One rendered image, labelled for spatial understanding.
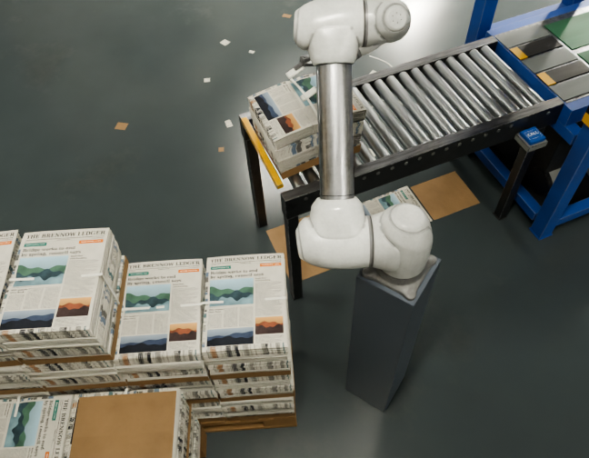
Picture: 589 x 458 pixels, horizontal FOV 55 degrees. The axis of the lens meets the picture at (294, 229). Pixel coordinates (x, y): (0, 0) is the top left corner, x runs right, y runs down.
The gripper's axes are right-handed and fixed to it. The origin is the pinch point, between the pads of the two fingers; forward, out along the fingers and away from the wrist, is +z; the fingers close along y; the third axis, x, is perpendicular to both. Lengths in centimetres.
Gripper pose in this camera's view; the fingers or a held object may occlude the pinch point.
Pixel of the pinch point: (296, 85)
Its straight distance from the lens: 221.3
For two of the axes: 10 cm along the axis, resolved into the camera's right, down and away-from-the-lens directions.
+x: -3.9, -7.3, 5.6
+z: -8.3, 5.4, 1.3
